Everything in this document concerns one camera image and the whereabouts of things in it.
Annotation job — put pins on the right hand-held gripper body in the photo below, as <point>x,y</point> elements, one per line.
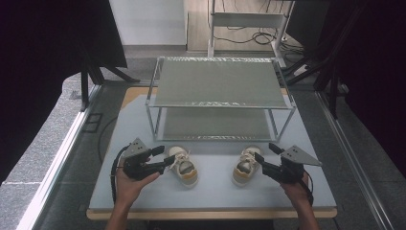
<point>287,169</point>

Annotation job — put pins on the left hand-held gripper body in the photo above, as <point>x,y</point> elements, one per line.
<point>136,159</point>

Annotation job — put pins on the small beige sneaker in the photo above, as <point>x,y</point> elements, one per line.
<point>243,171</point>
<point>186,172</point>

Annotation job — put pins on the two-tier metal shoe rack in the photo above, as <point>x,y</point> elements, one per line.
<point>220,84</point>

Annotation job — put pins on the person's right hand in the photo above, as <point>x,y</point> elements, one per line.
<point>298,193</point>

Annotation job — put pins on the person's left hand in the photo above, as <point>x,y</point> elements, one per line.
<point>127,190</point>

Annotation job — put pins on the black floor socket plate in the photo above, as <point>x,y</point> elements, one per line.
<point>92,122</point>

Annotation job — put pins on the light grey table mat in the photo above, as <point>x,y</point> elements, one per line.
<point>210,196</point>

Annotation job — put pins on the black tripod stand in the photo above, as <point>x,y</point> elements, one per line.
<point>332,86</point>
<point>85,83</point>

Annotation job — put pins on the dark curtain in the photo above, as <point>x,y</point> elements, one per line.
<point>35,64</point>
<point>376,80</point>

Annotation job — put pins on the aluminium floor rail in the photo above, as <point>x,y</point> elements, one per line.
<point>54,169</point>
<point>357,166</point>

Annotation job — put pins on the white metal frame stand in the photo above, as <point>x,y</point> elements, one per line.
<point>247,19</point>

